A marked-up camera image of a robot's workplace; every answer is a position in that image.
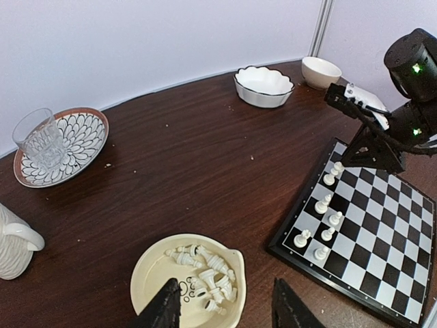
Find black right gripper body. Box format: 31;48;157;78
324;83;406;174

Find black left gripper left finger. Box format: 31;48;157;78
127;277;182;327

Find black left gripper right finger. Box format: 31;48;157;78
271;278;325;328

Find white chess piece tall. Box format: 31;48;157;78
330;161;345;176
323;174;336;186

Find white rook corner piece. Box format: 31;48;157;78
294;230;311;248

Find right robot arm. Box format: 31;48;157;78
324;28;436;174

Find white chess pieces pile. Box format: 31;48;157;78
165;244;238;316

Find cream bowl with spout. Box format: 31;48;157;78
130;234;246;328

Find black and white chessboard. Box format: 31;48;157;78
268;138;436;327

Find small cream bowl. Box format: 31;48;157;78
301;57;342;90

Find white scalloped bowl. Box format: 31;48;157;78
234;66;295;109

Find white textured ceramic mug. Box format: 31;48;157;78
1;204;45;280

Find patterned saucer plate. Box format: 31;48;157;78
14;107;109;189

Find clear glass tumbler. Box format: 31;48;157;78
12;108;66;172

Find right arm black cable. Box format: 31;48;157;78
348;102;437;156

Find aluminium frame post right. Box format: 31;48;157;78
308;0;335;57

